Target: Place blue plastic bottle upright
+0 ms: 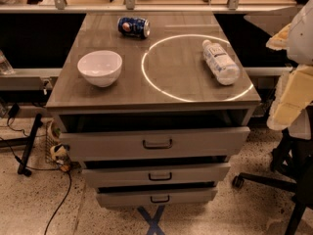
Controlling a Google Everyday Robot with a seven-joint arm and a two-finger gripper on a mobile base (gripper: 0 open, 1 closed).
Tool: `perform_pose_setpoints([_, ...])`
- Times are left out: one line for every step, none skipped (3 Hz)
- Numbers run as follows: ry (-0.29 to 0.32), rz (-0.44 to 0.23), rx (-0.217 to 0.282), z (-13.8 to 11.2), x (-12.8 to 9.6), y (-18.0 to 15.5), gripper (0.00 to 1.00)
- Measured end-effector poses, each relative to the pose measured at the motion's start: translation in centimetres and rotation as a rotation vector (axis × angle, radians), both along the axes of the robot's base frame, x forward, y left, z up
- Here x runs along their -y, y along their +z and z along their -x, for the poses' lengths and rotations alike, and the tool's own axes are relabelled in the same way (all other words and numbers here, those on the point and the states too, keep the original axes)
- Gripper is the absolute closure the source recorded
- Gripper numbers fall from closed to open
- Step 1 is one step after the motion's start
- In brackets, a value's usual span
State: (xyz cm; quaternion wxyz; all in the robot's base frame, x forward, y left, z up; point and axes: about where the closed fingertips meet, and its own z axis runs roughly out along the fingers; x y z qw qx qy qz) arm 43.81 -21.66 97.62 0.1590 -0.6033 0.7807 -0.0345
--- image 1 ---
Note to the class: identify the clear plastic water bottle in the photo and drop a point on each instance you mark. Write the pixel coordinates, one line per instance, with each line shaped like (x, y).
(220, 63)

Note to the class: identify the bottom grey drawer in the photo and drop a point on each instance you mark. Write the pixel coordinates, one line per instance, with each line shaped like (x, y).
(157, 197)

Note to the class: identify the white ceramic bowl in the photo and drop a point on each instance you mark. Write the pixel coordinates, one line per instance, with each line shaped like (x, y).
(100, 68)

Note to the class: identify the black stand leg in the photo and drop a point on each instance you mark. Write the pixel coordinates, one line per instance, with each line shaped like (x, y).
(28, 147)

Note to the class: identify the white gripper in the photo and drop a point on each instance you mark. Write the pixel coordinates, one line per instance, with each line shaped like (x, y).
(302, 41)

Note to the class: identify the clear bottle at left edge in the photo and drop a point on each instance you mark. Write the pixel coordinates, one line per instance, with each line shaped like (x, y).
(5, 66)

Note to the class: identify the top grey drawer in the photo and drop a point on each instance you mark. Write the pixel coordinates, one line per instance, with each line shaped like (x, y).
(155, 144)

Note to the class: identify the wire basket with items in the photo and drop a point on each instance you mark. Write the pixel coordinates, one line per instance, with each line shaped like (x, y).
(57, 150)

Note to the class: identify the grey drawer cabinet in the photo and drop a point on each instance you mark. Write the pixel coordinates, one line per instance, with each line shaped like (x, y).
(164, 84)

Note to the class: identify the grey drawer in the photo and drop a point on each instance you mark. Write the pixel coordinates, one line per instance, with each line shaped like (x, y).
(157, 197)
(155, 144)
(153, 175)

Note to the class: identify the middle grey drawer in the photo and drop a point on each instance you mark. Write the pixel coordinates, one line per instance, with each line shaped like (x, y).
(153, 175)

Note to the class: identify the blue soda can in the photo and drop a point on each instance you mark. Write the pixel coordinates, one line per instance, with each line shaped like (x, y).
(137, 27)

